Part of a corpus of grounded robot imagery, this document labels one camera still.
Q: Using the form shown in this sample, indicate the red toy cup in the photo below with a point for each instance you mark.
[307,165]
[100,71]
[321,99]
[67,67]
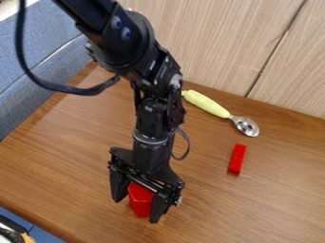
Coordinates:
[140,200]

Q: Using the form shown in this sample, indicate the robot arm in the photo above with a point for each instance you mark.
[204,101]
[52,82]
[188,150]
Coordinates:
[127,47]

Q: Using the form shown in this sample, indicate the red long block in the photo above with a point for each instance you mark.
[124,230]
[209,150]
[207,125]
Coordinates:
[237,159]

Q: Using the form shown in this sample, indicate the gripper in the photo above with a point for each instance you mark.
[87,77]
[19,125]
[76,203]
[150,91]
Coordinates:
[148,167]

